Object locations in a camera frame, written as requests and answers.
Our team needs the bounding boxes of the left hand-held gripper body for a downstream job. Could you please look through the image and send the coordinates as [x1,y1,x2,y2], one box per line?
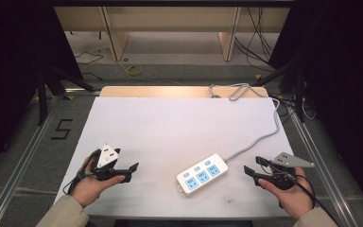
[89,143,122,183]

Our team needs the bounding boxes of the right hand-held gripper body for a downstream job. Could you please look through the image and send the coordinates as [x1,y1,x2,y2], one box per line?
[264,151,316,191]

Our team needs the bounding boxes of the white power strip blue sockets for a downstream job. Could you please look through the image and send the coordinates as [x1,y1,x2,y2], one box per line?
[176,153,230,195]

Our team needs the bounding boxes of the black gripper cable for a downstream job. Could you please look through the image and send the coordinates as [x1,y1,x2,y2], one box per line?
[272,166,339,227]
[62,168,93,196]

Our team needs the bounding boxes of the wooden table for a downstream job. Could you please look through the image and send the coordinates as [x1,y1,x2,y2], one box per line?
[99,85,269,98]

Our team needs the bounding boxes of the person's right hand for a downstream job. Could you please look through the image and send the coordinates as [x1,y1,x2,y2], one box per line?
[257,166,316,221]

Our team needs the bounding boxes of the thin black floor cable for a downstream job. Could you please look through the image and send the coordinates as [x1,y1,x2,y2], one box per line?
[74,51,105,81]

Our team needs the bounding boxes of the yellow tape roll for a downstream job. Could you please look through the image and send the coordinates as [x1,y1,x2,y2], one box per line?
[127,64,144,78]

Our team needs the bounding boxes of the person's left hand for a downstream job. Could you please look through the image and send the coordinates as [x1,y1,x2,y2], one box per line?
[71,153,127,209]

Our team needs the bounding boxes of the aluminium floor rail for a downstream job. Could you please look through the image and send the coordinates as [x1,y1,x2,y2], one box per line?
[286,108,362,227]
[0,88,102,227]

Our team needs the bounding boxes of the bundle of black hanging cables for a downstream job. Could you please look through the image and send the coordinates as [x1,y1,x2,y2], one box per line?
[233,6,285,73]

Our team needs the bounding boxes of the dark curtain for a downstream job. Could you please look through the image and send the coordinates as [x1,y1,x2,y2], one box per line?
[0,0,84,178]
[268,0,363,218]

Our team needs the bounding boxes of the grey power strip cable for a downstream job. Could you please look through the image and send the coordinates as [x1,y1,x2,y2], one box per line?
[208,82,282,164]

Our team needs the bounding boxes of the light wooden shelf unit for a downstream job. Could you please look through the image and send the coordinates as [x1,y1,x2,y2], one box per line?
[53,6,291,62]

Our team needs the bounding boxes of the black metal stand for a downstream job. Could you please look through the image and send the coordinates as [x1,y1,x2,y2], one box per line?
[251,56,307,124]
[35,66,96,127]

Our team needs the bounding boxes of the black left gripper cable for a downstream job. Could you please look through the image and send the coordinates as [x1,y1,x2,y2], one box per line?
[62,168,93,196]

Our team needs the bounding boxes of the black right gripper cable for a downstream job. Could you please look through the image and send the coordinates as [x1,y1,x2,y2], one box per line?
[272,166,339,227]

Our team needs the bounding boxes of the white table sheet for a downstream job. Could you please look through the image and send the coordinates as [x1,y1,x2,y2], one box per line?
[54,96,295,218]

